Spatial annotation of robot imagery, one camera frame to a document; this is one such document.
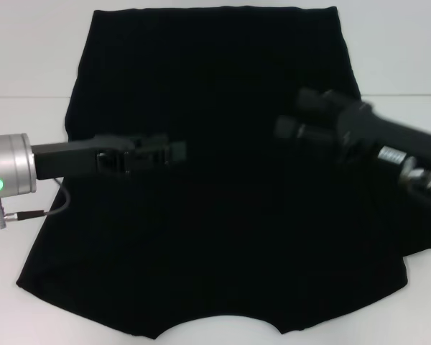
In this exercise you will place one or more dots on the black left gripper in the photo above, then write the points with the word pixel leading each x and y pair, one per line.
pixel 72 158

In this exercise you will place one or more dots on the black shirt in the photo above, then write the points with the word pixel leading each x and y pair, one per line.
pixel 219 215

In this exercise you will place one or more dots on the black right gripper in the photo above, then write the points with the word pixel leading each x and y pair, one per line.
pixel 388 133

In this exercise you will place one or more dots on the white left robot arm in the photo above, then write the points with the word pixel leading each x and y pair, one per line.
pixel 10 161

